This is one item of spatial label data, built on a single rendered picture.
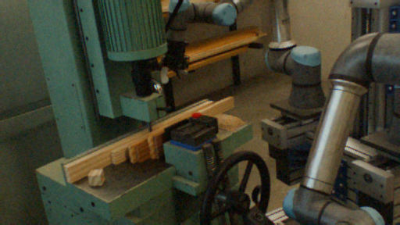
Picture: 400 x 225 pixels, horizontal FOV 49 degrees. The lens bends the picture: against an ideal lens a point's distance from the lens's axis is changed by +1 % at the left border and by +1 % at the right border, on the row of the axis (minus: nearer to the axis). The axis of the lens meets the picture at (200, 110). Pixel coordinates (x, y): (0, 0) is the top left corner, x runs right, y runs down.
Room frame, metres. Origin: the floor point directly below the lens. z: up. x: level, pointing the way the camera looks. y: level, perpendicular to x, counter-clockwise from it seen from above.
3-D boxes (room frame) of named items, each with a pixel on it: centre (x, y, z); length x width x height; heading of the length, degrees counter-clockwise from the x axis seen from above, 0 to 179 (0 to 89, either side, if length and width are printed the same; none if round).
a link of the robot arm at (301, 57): (1.74, -0.45, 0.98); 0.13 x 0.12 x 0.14; 28
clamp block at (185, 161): (1.15, 0.02, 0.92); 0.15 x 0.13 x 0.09; 135
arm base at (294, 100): (1.73, -0.45, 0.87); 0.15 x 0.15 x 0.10
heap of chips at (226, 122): (1.40, -0.08, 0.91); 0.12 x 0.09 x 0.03; 45
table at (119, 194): (1.21, 0.08, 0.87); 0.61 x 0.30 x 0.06; 135
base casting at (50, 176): (1.36, 0.25, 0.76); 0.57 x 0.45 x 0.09; 45
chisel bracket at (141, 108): (1.29, 0.18, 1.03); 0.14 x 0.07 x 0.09; 45
